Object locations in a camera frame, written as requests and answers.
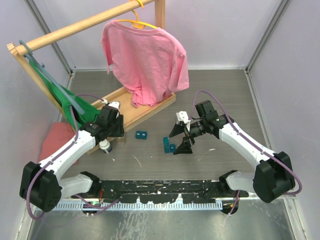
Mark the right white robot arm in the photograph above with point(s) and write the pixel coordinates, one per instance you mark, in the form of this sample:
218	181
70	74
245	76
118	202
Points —
273	174

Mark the green tank top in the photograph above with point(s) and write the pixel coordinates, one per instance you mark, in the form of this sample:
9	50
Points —
90	112

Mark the teal pill box pair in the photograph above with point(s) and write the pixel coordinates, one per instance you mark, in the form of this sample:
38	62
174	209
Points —
141	135

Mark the pink t-shirt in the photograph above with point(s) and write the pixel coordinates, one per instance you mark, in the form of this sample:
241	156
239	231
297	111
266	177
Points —
151	64

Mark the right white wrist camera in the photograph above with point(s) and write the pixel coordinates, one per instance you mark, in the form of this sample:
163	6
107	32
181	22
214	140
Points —
183	120

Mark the white slotted cable duct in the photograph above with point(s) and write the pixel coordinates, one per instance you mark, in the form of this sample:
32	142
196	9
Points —
78	205

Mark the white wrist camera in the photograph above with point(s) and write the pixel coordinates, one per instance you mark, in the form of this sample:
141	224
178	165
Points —
183	120
113	104

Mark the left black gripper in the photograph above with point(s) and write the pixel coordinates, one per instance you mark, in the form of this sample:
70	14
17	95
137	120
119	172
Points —
118	133

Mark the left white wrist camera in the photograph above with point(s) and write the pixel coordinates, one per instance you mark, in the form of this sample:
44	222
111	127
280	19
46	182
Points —
113	104

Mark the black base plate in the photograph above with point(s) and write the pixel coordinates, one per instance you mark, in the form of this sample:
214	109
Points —
163	191

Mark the red folded cloth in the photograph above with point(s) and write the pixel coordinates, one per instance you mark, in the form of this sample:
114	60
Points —
59	134

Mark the grey-blue plastic hanger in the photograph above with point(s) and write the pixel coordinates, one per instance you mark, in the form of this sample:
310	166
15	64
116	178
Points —
42	69

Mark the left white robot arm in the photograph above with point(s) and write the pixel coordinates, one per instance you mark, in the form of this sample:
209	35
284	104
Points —
42	184

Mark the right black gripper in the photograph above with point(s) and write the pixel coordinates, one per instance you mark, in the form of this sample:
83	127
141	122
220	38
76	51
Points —
185	148

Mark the yellow plastic hanger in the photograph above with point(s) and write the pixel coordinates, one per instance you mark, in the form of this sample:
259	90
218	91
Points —
136	23

